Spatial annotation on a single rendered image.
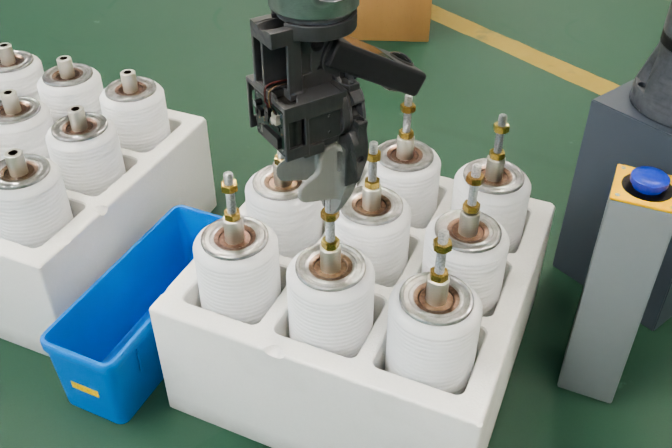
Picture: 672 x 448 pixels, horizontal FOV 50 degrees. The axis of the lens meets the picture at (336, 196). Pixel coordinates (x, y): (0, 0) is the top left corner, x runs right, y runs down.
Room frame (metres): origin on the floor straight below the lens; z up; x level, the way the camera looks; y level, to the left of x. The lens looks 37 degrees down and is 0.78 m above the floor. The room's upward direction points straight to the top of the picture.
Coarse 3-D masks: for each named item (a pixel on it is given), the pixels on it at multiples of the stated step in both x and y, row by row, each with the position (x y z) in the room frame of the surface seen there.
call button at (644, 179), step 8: (640, 168) 0.65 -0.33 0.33; (648, 168) 0.65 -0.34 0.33; (656, 168) 0.65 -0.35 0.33; (632, 176) 0.64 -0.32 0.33; (640, 176) 0.64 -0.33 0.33; (648, 176) 0.64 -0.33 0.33; (656, 176) 0.64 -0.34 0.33; (664, 176) 0.64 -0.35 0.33; (632, 184) 0.64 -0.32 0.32; (640, 184) 0.63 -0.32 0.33; (648, 184) 0.62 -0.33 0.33; (656, 184) 0.62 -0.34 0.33; (664, 184) 0.62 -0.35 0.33; (640, 192) 0.63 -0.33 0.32; (648, 192) 0.62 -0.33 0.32; (656, 192) 0.62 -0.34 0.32
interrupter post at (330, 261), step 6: (324, 252) 0.57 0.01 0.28; (330, 252) 0.57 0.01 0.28; (336, 252) 0.57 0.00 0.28; (324, 258) 0.57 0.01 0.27; (330, 258) 0.57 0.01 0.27; (336, 258) 0.57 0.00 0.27; (324, 264) 0.57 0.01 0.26; (330, 264) 0.57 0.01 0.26; (336, 264) 0.57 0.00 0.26; (324, 270) 0.57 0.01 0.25; (330, 270) 0.57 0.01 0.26; (336, 270) 0.57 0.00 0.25
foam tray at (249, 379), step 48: (528, 240) 0.71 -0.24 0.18; (192, 288) 0.63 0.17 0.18; (384, 288) 0.62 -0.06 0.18; (528, 288) 0.63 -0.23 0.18; (192, 336) 0.57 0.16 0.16; (240, 336) 0.55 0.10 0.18; (288, 336) 0.59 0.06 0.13; (384, 336) 0.55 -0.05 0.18; (480, 336) 0.56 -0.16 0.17; (192, 384) 0.57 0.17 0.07; (240, 384) 0.54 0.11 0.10; (288, 384) 0.52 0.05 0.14; (336, 384) 0.49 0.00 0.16; (384, 384) 0.48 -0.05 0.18; (480, 384) 0.48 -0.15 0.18; (240, 432) 0.55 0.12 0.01; (288, 432) 0.52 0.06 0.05; (336, 432) 0.49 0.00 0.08; (384, 432) 0.47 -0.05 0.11; (432, 432) 0.45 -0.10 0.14; (480, 432) 0.43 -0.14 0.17
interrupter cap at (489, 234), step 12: (444, 216) 0.66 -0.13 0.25; (456, 216) 0.66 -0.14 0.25; (480, 216) 0.66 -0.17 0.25; (444, 228) 0.64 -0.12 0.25; (456, 228) 0.65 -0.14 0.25; (480, 228) 0.65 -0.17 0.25; (492, 228) 0.64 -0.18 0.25; (456, 240) 0.62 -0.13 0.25; (468, 240) 0.62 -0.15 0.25; (480, 240) 0.62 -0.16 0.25; (492, 240) 0.62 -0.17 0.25; (468, 252) 0.60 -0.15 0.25; (480, 252) 0.60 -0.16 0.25
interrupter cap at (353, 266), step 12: (312, 252) 0.60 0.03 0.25; (348, 252) 0.60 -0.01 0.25; (300, 264) 0.58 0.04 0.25; (312, 264) 0.58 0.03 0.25; (348, 264) 0.58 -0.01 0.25; (360, 264) 0.58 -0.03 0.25; (300, 276) 0.56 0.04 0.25; (312, 276) 0.56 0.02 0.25; (324, 276) 0.57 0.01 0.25; (336, 276) 0.57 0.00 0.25; (348, 276) 0.56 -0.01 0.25; (360, 276) 0.56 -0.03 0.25; (312, 288) 0.55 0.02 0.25; (324, 288) 0.54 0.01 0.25; (336, 288) 0.54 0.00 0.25; (348, 288) 0.55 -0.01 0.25
